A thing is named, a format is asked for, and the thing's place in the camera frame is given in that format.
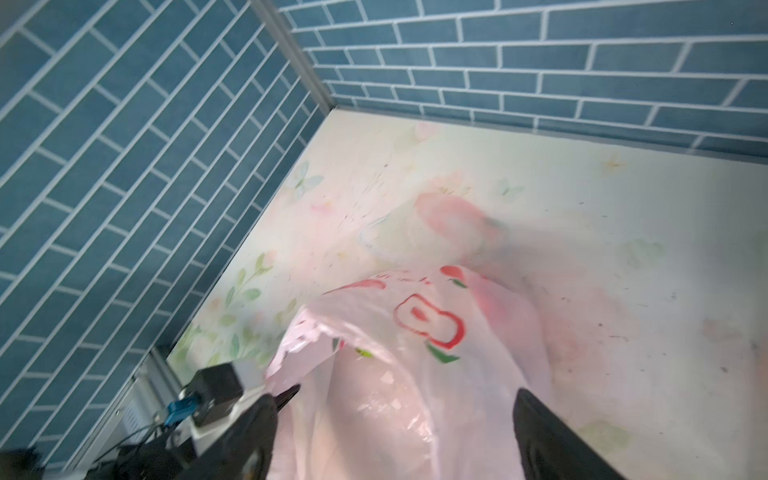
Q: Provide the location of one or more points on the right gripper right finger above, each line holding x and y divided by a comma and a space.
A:
549, 449

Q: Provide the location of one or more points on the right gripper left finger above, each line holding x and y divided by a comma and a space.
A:
239, 446

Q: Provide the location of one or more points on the pink plastic bag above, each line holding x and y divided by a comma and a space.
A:
408, 374

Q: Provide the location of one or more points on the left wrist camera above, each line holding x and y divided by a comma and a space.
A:
208, 398

